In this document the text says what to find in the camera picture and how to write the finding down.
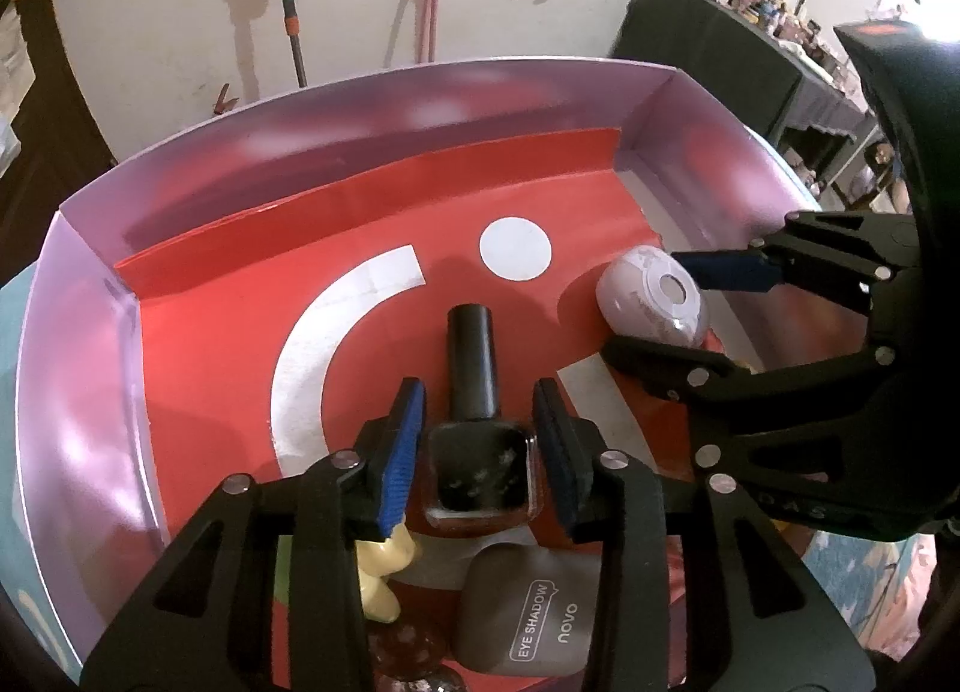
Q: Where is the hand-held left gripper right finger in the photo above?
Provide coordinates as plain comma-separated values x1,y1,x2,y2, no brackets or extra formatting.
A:
531,377,875,692

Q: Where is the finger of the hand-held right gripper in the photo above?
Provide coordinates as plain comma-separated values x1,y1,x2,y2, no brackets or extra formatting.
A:
604,335,899,474
671,210,921,322

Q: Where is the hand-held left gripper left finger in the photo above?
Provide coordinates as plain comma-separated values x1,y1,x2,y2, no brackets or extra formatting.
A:
79,377,428,692

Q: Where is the lilac round case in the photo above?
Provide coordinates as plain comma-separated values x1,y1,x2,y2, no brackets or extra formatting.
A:
596,247,710,348

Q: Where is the black nail polish bottle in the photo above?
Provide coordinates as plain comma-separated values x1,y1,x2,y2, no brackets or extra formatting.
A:
420,303,541,529

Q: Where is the brown eyeshadow case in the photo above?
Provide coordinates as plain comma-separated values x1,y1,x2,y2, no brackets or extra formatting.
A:
448,546,605,678

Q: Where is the red-capped glass bottle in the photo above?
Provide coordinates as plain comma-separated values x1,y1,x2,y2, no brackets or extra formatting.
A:
367,621,467,692

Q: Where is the pink box with red bottom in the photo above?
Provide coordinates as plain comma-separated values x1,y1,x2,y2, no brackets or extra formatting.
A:
15,54,826,692

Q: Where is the blue and pink clothing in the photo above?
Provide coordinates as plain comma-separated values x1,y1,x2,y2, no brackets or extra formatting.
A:
825,140,913,214

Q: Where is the green and yellow toy figure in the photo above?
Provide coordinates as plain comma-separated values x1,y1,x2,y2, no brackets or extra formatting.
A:
274,512,425,625

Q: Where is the table with dark cloth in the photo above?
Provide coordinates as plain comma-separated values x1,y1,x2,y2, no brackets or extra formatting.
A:
611,0,884,207

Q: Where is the orange-tipped mop stick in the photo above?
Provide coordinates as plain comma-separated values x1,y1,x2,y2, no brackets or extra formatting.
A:
274,0,309,90

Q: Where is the dark brown door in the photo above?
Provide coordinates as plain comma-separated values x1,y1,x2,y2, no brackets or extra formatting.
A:
0,0,119,277

